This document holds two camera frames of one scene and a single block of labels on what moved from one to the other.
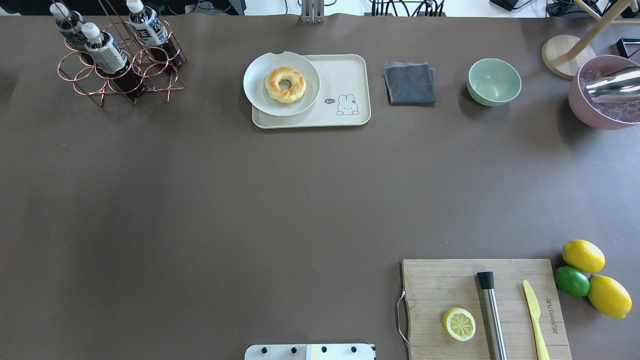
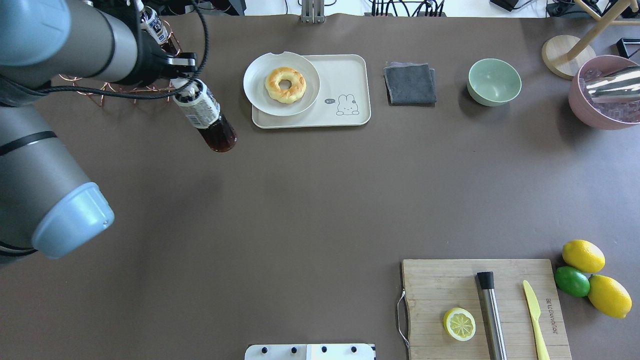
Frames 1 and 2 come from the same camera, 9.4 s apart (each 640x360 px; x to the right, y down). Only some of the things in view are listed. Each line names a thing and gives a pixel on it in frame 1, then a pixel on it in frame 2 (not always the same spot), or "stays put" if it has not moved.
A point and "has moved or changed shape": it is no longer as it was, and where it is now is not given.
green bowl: x=493 y=82 stays put
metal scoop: x=621 y=85 stays put
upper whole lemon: x=583 y=256 stays put
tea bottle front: x=107 y=54 has moved or changed shape
